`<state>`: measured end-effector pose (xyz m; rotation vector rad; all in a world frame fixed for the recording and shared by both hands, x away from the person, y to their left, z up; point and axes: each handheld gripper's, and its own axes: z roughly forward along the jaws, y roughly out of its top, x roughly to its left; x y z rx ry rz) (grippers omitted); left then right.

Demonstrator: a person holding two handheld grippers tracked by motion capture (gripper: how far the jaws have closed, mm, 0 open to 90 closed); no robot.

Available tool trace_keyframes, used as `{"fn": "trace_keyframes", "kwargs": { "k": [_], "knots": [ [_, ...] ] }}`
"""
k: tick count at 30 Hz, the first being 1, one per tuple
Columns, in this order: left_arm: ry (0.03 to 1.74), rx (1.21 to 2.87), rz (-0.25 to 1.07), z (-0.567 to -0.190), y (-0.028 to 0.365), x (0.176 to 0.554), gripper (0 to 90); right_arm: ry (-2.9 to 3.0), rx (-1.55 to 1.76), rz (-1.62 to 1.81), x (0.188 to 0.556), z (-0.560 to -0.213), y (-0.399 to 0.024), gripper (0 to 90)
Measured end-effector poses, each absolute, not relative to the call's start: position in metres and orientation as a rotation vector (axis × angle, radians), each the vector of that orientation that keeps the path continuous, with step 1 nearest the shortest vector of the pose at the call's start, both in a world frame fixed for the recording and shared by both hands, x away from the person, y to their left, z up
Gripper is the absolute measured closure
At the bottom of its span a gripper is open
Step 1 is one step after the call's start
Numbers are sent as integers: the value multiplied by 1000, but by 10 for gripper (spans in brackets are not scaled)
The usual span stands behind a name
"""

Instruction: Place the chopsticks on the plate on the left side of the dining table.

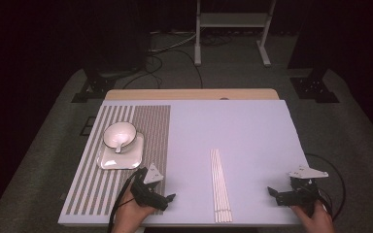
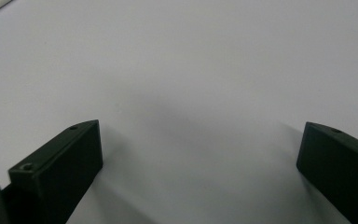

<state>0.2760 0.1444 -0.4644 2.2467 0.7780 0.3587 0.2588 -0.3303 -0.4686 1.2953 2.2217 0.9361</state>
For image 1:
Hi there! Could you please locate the hand-held gripper cable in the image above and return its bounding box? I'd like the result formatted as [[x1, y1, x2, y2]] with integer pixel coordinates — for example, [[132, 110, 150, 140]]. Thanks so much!
[[304, 152, 347, 221], [107, 167, 147, 233]]

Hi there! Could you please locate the person's right hand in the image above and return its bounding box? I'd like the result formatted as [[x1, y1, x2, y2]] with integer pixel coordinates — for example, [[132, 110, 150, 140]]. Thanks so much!
[[290, 199, 337, 233]]

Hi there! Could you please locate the black stand base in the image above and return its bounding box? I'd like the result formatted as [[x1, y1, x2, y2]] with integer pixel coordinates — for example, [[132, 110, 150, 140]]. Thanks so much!
[[289, 67, 340, 104]]

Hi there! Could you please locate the black equipment stand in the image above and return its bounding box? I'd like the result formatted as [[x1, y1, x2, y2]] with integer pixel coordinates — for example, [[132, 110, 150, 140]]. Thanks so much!
[[71, 59, 150, 104]]

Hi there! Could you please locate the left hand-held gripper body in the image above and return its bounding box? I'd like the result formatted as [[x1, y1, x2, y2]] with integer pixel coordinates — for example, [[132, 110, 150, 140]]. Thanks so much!
[[129, 163, 167, 211]]

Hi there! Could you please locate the wooden table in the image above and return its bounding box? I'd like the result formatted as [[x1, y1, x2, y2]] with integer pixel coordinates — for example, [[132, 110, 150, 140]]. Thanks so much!
[[105, 88, 280, 101]]

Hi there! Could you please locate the white metal stand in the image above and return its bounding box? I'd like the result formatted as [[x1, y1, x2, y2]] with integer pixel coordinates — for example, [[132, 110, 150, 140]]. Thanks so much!
[[193, 0, 277, 68]]

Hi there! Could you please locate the striped placemat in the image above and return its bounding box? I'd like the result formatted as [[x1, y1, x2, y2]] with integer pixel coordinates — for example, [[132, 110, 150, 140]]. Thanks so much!
[[65, 104, 172, 216]]

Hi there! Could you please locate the white square plate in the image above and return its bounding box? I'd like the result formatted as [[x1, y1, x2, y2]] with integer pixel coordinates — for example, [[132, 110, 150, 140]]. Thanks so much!
[[96, 130, 145, 171]]

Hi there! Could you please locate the white floor cable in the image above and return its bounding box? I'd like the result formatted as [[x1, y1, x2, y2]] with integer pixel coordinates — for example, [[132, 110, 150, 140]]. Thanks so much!
[[149, 30, 198, 54]]

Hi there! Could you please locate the white bowl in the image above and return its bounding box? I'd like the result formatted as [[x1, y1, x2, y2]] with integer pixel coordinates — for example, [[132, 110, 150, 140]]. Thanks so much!
[[102, 120, 138, 150]]

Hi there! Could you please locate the white table cover sheet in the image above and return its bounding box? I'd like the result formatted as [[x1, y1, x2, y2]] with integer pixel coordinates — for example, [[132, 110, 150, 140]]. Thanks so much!
[[57, 99, 309, 227]]

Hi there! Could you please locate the black floor cable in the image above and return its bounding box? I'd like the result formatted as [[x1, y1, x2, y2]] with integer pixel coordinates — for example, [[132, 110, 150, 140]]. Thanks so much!
[[121, 54, 163, 90], [174, 48, 204, 90]]

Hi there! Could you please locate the left hand-held gripper cable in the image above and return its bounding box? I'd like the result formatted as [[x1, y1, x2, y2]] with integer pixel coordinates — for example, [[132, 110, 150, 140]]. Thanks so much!
[[107, 167, 147, 233]]

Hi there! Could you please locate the right hand-held gripper cable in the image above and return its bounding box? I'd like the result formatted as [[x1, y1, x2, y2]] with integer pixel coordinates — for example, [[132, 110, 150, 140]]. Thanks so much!
[[304, 152, 347, 221]]

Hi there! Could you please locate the dark floor outlet box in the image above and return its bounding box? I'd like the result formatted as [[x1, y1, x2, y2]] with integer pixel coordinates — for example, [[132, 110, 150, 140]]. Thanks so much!
[[79, 116, 97, 137]]

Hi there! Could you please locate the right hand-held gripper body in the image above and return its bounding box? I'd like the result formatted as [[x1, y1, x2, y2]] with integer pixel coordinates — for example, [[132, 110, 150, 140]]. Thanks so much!
[[285, 165, 329, 208]]

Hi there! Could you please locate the bundle of white chopsticks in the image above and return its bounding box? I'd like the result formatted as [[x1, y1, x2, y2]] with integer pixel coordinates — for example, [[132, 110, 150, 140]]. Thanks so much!
[[210, 148, 234, 223]]

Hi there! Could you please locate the white spoon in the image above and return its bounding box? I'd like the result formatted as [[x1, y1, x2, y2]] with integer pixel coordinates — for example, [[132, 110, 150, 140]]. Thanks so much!
[[114, 132, 130, 154]]

